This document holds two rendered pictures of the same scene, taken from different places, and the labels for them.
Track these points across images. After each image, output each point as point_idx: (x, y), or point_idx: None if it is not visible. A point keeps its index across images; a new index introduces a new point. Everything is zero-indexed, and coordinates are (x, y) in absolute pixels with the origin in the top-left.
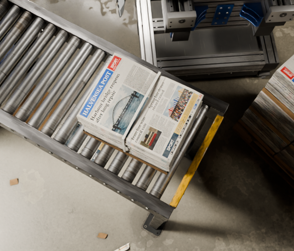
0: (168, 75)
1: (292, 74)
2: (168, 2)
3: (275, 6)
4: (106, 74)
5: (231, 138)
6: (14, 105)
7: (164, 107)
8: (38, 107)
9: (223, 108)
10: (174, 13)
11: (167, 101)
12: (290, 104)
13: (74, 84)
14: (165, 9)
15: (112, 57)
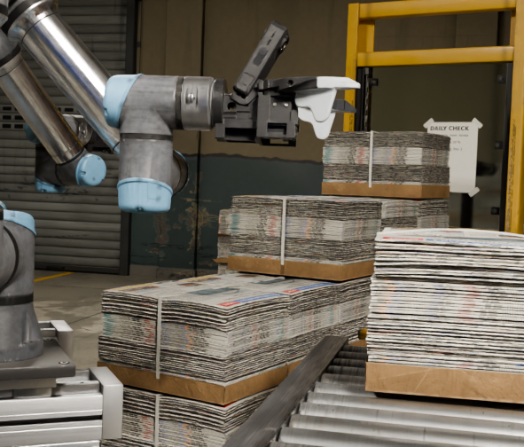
0: (306, 364)
1: (230, 301)
2: (60, 394)
3: (57, 328)
4: (441, 240)
5: None
6: None
7: (447, 233)
8: None
9: (338, 337)
10: (104, 380)
11: (433, 232)
12: (258, 357)
13: (444, 431)
14: (74, 414)
15: (390, 239)
